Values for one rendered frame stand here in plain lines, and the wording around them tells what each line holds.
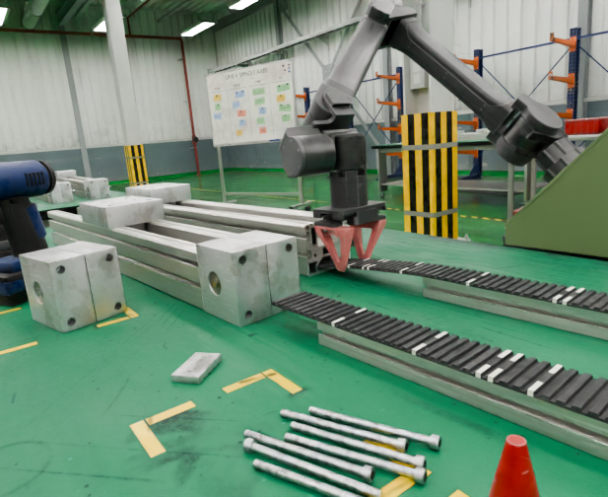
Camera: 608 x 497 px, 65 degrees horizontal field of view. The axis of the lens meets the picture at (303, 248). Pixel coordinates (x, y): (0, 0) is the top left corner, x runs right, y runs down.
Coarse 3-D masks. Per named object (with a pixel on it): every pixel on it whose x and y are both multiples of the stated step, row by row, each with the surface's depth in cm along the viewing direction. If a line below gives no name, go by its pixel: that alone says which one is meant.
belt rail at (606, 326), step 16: (432, 288) 63; (448, 288) 60; (464, 288) 59; (464, 304) 59; (480, 304) 57; (496, 304) 56; (512, 304) 55; (528, 304) 53; (544, 304) 51; (528, 320) 53; (544, 320) 52; (560, 320) 50; (576, 320) 50; (592, 320) 49; (592, 336) 48
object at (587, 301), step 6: (588, 294) 50; (594, 294) 51; (600, 294) 50; (606, 294) 51; (576, 300) 49; (582, 300) 49; (588, 300) 50; (594, 300) 49; (600, 300) 49; (576, 306) 48; (582, 306) 48; (588, 306) 48
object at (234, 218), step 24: (168, 216) 113; (192, 216) 103; (216, 216) 95; (240, 216) 89; (264, 216) 95; (288, 216) 89; (312, 216) 84; (312, 240) 78; (336, 240) 81; (312, 264) 78
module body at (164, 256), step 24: (48, 216) 123; (72, 216) 109; (72, 240) 110; (96, 240) 96; (120, 240) 88; (144, 240) 76; (168, 240) 72; (192, 240) 79; (120, 264) 87; (144, 264) 81; (168, 264) 71; (192, 264) 67; (168, 288) 73; (192, 288) 66
